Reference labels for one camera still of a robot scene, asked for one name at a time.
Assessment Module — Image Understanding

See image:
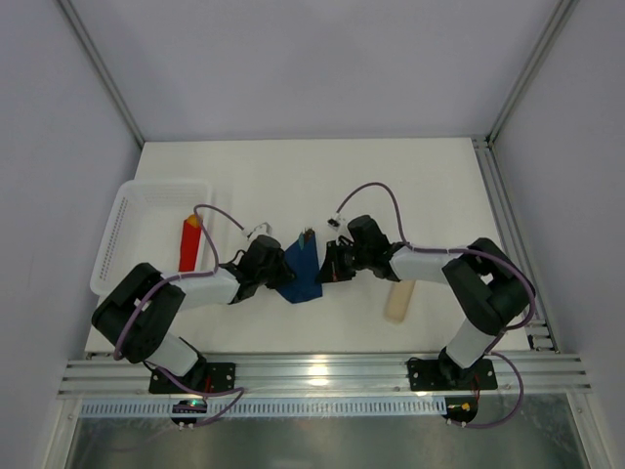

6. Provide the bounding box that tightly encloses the blue paper napkin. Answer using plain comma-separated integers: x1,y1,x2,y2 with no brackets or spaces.
277,232,322,304

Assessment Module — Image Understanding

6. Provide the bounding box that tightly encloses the brown wooden spoon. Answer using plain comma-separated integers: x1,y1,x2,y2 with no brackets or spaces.
304,228,314,243

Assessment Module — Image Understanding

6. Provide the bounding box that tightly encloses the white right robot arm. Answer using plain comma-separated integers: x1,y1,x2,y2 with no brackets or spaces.
315,215,535,391

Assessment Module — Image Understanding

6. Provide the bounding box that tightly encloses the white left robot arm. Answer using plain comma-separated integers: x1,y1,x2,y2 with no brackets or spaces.
92,234,296,396

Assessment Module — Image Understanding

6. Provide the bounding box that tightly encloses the beige cutlery tray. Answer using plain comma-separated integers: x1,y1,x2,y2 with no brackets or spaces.
384,280,416,324

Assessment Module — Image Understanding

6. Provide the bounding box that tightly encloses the red bottle orange cap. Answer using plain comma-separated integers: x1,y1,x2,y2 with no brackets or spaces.
178,215,202,273

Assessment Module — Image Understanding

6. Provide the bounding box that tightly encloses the white plastic basket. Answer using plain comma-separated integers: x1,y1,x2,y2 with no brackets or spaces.
90,178,212,297

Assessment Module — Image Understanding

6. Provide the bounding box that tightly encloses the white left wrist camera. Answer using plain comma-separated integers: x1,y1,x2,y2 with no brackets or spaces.
241,222,272,241

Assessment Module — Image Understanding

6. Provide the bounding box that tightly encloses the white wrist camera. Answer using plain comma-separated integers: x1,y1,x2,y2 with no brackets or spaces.
327,213,346,232
241,222,272,241

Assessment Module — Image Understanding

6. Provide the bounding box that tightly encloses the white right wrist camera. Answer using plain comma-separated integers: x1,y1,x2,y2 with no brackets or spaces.
327,213,346,232

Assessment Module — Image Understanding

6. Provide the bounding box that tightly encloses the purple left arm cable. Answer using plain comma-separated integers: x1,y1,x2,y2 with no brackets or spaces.
112,202,255,429

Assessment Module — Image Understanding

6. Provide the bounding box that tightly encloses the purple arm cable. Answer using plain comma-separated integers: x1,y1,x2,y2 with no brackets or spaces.
112,202,255,429
333,182,537,429

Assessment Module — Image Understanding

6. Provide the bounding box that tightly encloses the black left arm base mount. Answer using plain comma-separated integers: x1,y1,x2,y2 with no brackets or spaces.
148,359,236,395

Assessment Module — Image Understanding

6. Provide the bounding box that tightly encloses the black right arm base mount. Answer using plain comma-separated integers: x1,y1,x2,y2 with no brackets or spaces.
406,358,498,392

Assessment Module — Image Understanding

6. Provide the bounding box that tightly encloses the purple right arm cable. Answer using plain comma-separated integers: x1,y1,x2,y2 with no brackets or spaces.
333,182,537,429

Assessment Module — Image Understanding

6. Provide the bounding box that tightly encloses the aluminium side rail right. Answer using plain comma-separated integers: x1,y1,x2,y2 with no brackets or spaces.
472,137,561,354

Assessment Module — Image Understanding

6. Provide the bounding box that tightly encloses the white slotted cable duct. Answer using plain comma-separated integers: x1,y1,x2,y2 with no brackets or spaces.
79,395,447,418

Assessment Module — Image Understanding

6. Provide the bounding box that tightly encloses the aluminium table edge rail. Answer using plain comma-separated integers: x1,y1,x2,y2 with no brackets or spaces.
58,351,592,399

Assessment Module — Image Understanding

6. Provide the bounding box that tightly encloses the aluminium frame post left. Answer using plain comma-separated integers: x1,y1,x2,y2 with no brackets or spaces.
54,0,146,149

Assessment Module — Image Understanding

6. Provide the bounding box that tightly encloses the aluminium frame post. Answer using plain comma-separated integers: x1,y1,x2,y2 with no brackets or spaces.
485,0,579,147
54,0,146,149

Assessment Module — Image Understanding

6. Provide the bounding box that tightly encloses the aluminium frame post right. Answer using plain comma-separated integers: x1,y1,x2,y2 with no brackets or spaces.
485,0,579,147

